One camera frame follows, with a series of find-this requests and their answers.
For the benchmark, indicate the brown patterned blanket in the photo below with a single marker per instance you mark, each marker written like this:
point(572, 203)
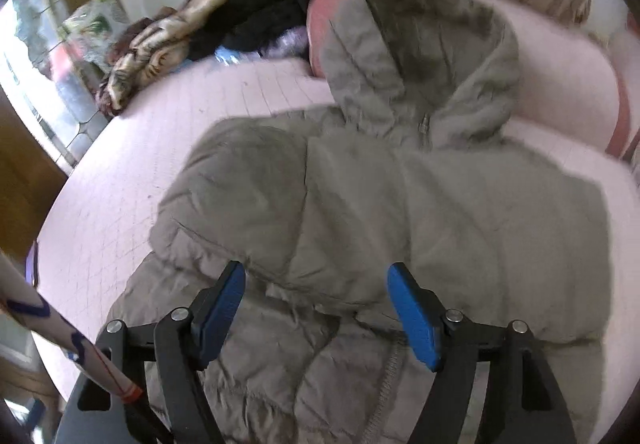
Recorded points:
point(150, 53)

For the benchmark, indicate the clear plastic bag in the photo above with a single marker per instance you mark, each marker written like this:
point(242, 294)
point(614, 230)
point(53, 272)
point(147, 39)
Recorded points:
point(290, 43)

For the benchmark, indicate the black clothes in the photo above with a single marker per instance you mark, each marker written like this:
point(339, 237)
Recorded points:
point(250, 23)

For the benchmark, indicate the window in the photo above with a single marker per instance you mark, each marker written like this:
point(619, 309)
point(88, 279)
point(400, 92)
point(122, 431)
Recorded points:
point(30, 33)

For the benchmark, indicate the grey-green hooded puffer jacket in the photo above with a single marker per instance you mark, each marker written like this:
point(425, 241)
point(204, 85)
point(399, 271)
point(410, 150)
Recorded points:
point(350, 204)

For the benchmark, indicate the floral cushion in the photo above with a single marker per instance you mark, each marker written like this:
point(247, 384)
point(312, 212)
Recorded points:
point(90, 23)

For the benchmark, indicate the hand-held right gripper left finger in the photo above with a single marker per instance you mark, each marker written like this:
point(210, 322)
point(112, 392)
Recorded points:
point(226, 305)

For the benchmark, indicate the wooden cabinet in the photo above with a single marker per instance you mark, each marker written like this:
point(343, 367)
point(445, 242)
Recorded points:
point(25, 184)

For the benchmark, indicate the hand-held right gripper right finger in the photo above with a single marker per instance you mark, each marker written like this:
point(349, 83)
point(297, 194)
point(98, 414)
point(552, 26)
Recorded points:
point(414, 319)

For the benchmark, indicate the pink pillow with red band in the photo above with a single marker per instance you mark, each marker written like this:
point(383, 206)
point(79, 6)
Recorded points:
point(560, 73)

